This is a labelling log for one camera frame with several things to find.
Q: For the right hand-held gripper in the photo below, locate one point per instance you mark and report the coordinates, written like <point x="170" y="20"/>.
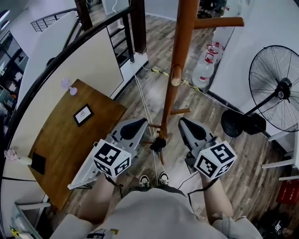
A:
<point x="215" y="161"/>

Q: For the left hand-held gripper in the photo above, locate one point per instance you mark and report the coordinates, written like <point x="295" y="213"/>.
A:
<point x="112" y="158"/>

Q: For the brown wooden coat rack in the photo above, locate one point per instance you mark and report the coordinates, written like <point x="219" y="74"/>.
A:
<point x="180" y="46"/>

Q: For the person's left forearm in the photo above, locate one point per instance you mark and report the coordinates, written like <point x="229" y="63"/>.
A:
<point x="98" y="198"/>

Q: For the person's right forearm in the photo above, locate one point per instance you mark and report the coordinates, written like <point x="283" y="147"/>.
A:
<point x="217" y="200"/>

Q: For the white metal rack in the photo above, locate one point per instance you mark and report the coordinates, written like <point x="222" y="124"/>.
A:
<point x="80" y="179"/>

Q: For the black standing fan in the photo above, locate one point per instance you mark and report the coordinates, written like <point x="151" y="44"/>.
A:
<point x="231" y="123"/>

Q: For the person's left sneaker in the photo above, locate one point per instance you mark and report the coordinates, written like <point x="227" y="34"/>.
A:
<point x="144" y="181"/>

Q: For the person's sneaker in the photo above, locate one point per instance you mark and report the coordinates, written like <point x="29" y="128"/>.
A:
<point x="144" y="181"/>
<point x="163" y="179"/>

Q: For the person's right sneaker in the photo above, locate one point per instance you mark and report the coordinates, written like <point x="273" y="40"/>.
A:
<point x="163" y="179"/>

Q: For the person's dark green shorts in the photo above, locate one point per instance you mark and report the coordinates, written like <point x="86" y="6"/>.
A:
<point x="172" y="188"/>

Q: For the black trash bin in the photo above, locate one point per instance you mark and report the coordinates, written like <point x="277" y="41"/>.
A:
<point x="254" y="123"/>

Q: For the brown wooden table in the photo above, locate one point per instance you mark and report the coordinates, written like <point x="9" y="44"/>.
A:
<point x="70" y="144"/>

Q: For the clear water bottle red cap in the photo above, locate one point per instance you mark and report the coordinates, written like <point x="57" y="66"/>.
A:
<point x="216" y="51"/>
<point x="203" y="72"/>

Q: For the small lilac table ornament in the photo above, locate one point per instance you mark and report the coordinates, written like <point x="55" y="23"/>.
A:
<point x="73" y="91"/>

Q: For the person in white shirt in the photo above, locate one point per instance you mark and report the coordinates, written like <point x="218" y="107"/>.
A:
<point x="154" y="214"/>

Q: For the cream partition panel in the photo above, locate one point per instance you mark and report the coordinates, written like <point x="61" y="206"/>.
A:
<point x="81" y="65"/>

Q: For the black square pad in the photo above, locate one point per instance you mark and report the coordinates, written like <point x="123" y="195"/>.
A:
<point x="38" y="163"/>

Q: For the red plastic crate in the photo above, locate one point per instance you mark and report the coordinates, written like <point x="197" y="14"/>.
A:
<point x="288" y="191"/>

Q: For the white vase with pink flowers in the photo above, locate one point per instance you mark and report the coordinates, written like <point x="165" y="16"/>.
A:
<point x="25" y="161"/>

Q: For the black curved handrail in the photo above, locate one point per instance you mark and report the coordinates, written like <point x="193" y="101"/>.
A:
<point x="98" y="26"/>

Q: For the black office chair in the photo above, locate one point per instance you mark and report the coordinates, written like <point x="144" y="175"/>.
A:
<point x="208" y="9"/>

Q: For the grey metal cabinet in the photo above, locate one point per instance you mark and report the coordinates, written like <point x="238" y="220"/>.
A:
<point x="28" y="217"/>

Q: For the black metal balustrade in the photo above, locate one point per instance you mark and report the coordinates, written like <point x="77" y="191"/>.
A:
<point x="54" y="16"/>

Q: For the black picture frame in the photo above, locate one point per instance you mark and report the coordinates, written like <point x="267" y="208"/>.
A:
<point x="83" y="114"/>

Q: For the white metal frame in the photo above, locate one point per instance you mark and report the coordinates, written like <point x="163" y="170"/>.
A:
<point x="278" y="165"/>

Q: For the black metal gate frame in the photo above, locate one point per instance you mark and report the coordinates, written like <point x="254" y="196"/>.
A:
<point x="127" y="35"/>

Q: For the dark wooden post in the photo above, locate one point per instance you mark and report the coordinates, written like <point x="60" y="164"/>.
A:
<point x="84" y="16"/>
<point x="137" y="23"/>

